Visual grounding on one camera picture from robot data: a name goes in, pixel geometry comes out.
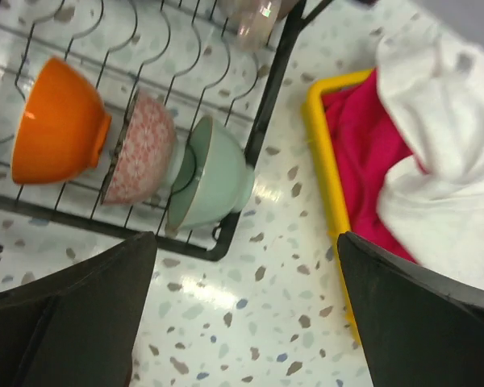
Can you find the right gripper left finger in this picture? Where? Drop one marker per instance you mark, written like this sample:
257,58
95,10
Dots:
77,327

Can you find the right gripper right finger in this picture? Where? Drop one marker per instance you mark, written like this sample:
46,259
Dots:
417,327

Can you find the leaf patterned bowl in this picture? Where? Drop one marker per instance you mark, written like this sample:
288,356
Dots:
143,152

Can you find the celadon green bowl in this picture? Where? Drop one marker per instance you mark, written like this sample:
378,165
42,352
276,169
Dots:
214,179

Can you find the white pink bowl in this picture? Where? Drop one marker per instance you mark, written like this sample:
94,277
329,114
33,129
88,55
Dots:
62,130

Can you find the pink marbled mug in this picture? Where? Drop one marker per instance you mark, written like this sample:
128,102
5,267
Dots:
255,19

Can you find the yellow plastic tray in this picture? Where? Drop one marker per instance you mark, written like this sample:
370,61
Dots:
320,144

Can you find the magenta cloth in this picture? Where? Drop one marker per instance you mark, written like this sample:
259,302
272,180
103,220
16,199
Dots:
366,145

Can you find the white towel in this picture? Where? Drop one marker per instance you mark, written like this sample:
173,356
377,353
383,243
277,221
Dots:
432,202

